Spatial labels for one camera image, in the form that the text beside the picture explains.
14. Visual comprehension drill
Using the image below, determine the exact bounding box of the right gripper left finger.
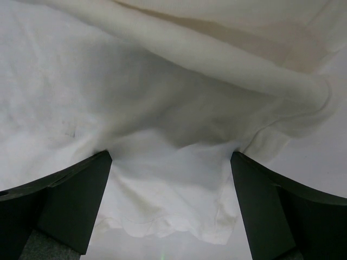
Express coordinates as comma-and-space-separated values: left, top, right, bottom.
1, 151, 112, 259

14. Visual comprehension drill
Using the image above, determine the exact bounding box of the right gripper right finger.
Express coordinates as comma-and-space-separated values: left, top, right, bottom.
230, 152, 346, 259

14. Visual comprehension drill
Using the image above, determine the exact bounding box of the white tank top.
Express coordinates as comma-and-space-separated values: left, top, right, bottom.
1, 1, 346, 245

